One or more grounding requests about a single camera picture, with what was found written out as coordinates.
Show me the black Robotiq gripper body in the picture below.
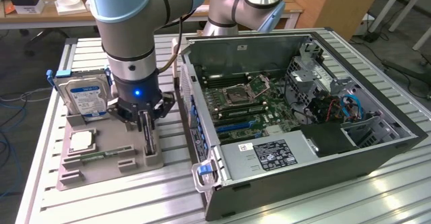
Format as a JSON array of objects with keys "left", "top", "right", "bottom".
[{"left": 112, "top": 70, "right": 164, "bottom": 124}]

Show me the graphics card with metal bracket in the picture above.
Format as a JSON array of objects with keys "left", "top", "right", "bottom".
[{"left": 139, "top": 110, "right": 160, "bottom": 157}]

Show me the hard disk with blue label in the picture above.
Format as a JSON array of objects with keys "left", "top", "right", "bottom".
[{"left": 54, "top": 79, "right": 111, "bottom": 121}]

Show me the grey parts rack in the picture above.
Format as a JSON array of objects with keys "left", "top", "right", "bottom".
[{"left": 56, "top": 85, "right": 165, "bottom": 192}]

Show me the silver CPU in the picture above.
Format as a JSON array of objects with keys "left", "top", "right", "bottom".
[{"left": 68, "top": 132, "right": 93, "bottom": 151}]

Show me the green RAM stick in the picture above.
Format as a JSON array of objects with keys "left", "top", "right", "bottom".
[{"left": 80, "top": 149, "right": 131, "bottom": 160}]

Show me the CPU socket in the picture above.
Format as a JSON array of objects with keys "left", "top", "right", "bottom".
[{"left": 220, "top": 84, "right": 256, "bottom": 106}]

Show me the blue expansion slot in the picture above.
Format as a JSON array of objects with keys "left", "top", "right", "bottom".
[{"left": 215, "top": 122, "right": 256, "bottom": 134}]

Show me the black RAM stick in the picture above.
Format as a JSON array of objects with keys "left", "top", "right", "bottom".
[{"left": 219, "top": 105, "right": 265, "bottom": 119}]

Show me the blue disk caddy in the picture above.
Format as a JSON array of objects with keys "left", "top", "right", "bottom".
[{"left": 45, "top": 66, "right": 112, "bottom": 114}]

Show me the metal socket cover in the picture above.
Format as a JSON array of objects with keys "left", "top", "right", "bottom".
[{"left": 247, "top": 74, "right": 272, "bottom": 97}]

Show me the green motherboard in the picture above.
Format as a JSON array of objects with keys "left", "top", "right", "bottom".
[{"left": 196, "top": 66, "right": 291, "bottom": 144}]

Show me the grey power supply unit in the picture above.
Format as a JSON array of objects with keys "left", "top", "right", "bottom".
[{"left": 211, "top": 130, "right": 320, "bottom": 182}]

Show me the black chair base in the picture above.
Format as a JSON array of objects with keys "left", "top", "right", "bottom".
[{"left": 20, "top": 26, "right": 69, "bottom": 56}]

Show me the white box with round insert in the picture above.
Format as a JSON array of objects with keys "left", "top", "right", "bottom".
[{"left": 53, "top": 0, "right": 88, "bottom": 16}]

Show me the wooden desk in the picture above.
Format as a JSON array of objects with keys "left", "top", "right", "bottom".
[{"left": 0, "top": 0, "right": 304, "bottom": 37}]

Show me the tall metal disk bay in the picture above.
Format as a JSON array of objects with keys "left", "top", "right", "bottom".
[{"left": 285, "top": 41, "right": 340, "bottom": 103}]

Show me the white box with black lid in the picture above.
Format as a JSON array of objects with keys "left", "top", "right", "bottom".
[{"left": 9, "top": 0, "right": 45, "bottom": 15}]

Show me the black open PC case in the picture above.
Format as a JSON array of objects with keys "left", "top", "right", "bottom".
[{"left": 172, "top": 31, "right": 428, "bottom": 221}]

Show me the wooden cabinet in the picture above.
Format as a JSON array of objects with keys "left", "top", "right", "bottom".
[{"left": 285, "top": 0, "right": 387, "bottom": 42}]

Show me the beige case handle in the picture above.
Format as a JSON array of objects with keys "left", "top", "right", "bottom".
[{"left": 171, "top": 37, "right": 189, "bottom": 78}]

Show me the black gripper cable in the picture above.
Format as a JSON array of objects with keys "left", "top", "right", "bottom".
[{"left": 157, "top": 14, "right": 184, "bottom": 72}]

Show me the grey floor cable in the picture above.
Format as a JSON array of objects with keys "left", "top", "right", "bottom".
[{"left": 0, "top": 87, "right": 53, "bottom": 103}]

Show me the blue floor cable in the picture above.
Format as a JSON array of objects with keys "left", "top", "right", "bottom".
[{"left": 0, "top": 100, "right": 28, "bottom": 197}]

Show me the grey case handle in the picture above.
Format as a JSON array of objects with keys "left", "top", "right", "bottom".
[{"left": 191, "top": 159, "right": 224, "bottom": 193}]

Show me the blue disk wire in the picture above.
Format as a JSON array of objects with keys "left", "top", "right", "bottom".
[{"left": 339, "top": 94, "right": 365, "bottom": 120}]

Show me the white table frame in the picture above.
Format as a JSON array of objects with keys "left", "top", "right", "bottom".
[{"left": 368, "top": 0, "right": 431, "bottom": 51}]

